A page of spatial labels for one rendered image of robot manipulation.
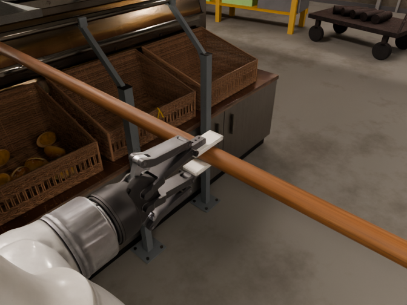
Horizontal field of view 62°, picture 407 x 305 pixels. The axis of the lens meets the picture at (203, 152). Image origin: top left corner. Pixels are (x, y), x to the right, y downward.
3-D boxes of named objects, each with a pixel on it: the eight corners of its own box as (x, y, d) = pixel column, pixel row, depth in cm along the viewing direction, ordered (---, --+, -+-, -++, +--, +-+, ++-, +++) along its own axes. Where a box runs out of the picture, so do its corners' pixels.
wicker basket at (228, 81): (143, 89, 212) (138, 45, 196) (201, 64, 247) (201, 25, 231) (203, 113, 187) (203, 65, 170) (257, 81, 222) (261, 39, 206)
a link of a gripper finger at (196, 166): (195, 173, 53) (195, 177, 54) (223, 154, 58) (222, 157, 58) (182, 166, 55) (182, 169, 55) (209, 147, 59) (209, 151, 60)
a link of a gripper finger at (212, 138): (181, 151, 53) (181, 147, 53) (209, 133, 58) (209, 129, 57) (195, 158, 52) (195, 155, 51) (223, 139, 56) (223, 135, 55)
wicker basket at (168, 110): (56, 126, 175) (41, 76, 159) (140, 91, 210) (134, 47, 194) (112, 164, 149) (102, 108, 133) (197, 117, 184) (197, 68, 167)
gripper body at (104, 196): (76, 185, 42) (133, 152, 48) (89, 230, 47) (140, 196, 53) (114, 213, 38) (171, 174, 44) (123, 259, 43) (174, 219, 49)
